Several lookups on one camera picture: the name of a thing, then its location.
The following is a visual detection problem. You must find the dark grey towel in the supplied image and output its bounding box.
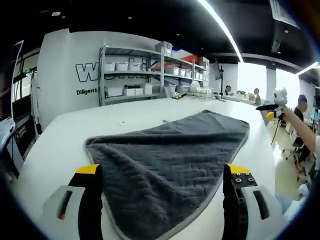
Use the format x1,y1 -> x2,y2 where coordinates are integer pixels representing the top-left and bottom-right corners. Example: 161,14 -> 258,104
83,109 -> 251,240

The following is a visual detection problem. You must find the person's right hand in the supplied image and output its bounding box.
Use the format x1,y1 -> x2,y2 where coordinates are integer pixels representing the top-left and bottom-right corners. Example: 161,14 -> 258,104
281,107 -> 295,122

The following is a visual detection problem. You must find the short ceiling light strip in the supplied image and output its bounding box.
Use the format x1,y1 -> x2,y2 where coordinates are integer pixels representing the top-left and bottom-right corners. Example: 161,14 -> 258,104
296,61 -> 320,76

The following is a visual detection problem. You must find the office chair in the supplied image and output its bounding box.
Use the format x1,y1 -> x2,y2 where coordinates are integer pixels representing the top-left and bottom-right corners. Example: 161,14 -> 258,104
283,136 -> 310,174

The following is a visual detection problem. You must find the screen on tripod stand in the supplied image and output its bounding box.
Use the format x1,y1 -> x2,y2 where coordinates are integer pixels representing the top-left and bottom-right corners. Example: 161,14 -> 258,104
212,61 -> 226,100

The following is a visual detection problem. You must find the ceiling air conditioner vent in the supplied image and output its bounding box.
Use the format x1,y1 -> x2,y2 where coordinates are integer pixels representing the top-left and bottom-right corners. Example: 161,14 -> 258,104
269,0 -> 301,28

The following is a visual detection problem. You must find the long ceiling light strip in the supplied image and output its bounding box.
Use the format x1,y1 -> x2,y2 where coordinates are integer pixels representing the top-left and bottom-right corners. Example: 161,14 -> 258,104
197,0 -> 245,63

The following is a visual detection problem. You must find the white side desk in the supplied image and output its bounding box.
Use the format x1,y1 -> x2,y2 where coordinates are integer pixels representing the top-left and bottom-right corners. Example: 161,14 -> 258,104
0,116 -> 38,161

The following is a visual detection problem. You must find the metal shelving rack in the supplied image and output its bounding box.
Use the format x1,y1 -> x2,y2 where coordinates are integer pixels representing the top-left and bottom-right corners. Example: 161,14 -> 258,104
98,42 -> 210,107

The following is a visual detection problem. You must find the row of white storage bins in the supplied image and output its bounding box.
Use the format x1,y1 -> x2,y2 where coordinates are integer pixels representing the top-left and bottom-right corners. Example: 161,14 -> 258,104
103,41 -> 210,97

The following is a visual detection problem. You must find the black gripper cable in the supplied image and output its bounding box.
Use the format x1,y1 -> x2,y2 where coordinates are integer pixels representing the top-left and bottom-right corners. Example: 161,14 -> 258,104
270,117 -> 280,145

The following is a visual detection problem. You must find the wire dish rack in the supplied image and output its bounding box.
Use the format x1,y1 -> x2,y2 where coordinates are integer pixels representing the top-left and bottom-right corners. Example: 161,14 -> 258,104
186,81 -> 215,101

